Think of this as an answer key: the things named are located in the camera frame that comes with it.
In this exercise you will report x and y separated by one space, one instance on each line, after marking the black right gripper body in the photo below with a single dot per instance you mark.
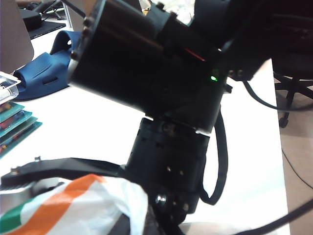
168 166

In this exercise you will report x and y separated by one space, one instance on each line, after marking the black office chair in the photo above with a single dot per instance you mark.
293 61

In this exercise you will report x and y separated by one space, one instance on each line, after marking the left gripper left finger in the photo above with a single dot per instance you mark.
123 226

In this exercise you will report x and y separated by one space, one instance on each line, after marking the brown desk partition panel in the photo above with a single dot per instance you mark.
12 31

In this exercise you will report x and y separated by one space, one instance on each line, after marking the blue rubber slipper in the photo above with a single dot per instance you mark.
41 78
62 39

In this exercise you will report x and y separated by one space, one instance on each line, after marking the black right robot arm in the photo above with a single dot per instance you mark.
134 61

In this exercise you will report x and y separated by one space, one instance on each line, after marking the white printed plastic shopping bag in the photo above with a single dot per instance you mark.
73 205

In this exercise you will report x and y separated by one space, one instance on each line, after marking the clear plastic box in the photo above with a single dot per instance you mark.
8 88

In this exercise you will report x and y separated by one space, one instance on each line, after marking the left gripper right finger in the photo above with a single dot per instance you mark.
152 225

